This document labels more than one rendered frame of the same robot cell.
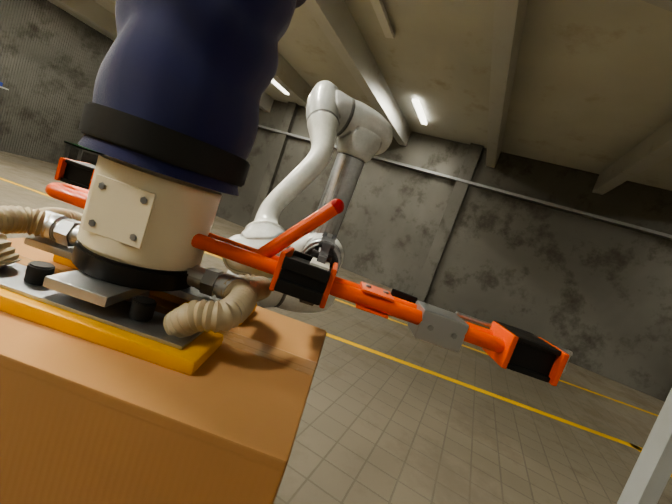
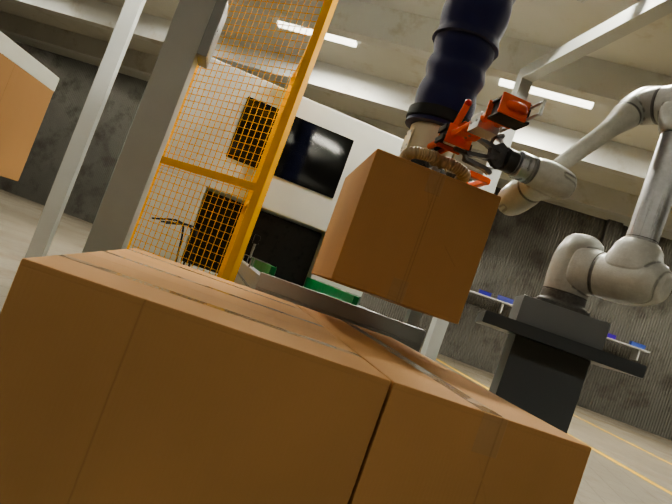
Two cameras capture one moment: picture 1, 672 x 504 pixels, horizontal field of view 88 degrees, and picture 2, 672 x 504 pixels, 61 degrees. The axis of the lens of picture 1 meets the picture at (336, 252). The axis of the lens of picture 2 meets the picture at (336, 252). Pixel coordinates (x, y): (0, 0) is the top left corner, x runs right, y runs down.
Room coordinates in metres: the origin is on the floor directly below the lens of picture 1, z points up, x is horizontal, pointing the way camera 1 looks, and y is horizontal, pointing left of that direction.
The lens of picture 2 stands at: (0.03, -1.64, 0.66)
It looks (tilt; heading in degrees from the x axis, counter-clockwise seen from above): 3 degrees up; 81
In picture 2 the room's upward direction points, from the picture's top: 20 degrees clockwise
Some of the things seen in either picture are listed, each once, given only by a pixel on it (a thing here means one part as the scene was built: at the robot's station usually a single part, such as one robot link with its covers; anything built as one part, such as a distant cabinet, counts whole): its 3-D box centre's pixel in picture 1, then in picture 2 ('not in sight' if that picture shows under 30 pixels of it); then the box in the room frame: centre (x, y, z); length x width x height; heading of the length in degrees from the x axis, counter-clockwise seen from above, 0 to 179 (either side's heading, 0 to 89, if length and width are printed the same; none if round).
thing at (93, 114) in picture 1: (173, 149); (439, 122); (0.53, 0.28, 1.31); 0.23 x 0.23 x 0.04
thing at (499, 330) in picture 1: (522, 351); (506, 110); (0.53, -0.32, 1.20); 0.08 x 0.07 x 0.05; 90
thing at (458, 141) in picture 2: (305, 275); (454, 138); (0.53, 0.03, 1.20); 0.10 x 0.08 x 0.06; 0
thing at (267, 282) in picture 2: not in sight; (343, 309); (0.50, 0.57, 0.58); 0.70 x 0.03 x 0.06; 2
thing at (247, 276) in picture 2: not in sight; (242, 280); (0.12, 1.73, 0.50); 2.31 x 0.05 x 0.19; 92
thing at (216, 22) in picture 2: not in sight; (212, 33); (-0.45, 1.28, 1.62); 0.20 x 0.05 x 0.30; 92
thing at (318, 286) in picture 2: not in sight; (330, 292); (0.70, 2.11, 0.60); 1.60 x 0.11 x 0.09; 92
